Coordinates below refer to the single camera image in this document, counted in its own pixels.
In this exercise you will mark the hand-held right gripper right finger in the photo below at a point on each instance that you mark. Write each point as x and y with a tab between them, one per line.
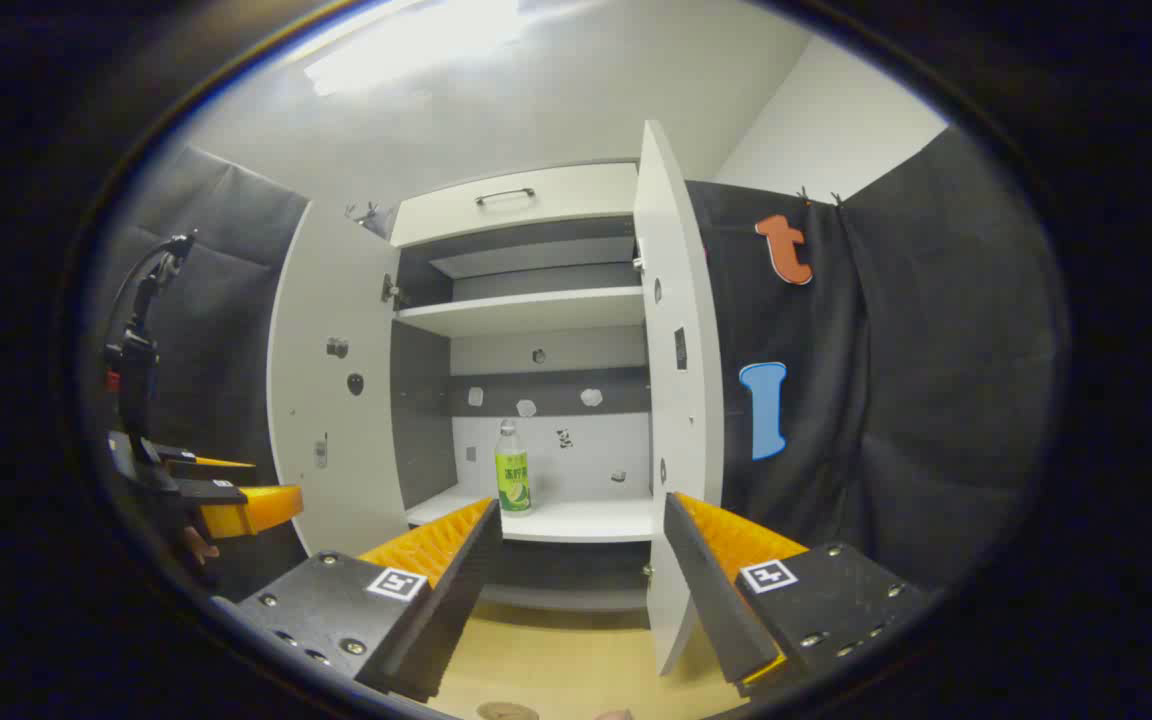
711	600

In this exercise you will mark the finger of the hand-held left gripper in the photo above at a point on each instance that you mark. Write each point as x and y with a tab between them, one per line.
211	490
181	455

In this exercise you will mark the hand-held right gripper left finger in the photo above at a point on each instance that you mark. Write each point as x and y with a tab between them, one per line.
456	610

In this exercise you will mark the round brown coaster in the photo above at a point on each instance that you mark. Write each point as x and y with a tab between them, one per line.
506	712

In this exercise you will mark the white cabinet door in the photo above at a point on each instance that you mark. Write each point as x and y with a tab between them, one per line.
336	450
676	450

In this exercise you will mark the green label plastic bottle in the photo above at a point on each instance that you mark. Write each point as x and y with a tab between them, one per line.
513	480

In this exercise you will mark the white cabinet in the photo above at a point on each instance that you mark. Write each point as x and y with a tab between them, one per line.
421	400

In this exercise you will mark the white cabinet shelf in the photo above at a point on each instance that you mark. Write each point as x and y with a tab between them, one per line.
576	520
526	310

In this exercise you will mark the black backdrop cloth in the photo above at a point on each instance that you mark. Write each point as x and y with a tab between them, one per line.
226	300
916	350

